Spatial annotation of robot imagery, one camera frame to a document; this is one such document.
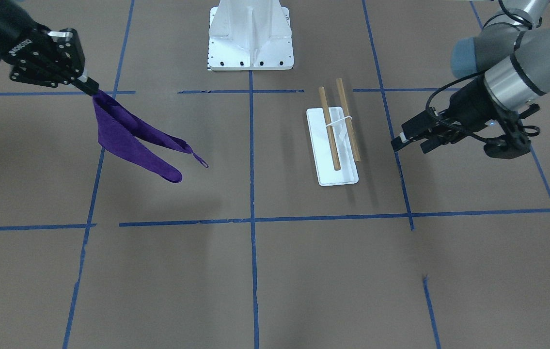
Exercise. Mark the purple microfiber towel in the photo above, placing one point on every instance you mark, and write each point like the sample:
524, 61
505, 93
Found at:
121, 133

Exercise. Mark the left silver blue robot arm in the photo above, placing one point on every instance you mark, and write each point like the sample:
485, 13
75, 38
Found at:
506, 67

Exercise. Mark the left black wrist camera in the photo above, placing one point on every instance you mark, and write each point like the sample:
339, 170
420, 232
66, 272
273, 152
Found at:
515, 141

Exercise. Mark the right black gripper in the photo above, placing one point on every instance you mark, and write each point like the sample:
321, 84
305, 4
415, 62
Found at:
9, 30

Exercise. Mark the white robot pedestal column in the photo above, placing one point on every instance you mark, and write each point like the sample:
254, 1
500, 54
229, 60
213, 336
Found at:
250, 35

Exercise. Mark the white wooden towel rack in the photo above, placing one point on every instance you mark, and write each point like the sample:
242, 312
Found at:
334, 144

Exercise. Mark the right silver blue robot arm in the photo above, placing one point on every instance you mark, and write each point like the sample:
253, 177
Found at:
15, 22

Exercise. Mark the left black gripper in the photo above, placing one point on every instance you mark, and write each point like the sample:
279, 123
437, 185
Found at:
465, 103

